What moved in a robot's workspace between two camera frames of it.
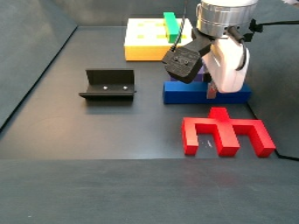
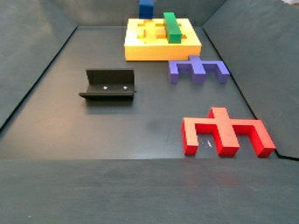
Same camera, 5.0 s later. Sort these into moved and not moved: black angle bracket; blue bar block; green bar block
Moved: blue bar block
Not moved: black angle bracket; green bar block
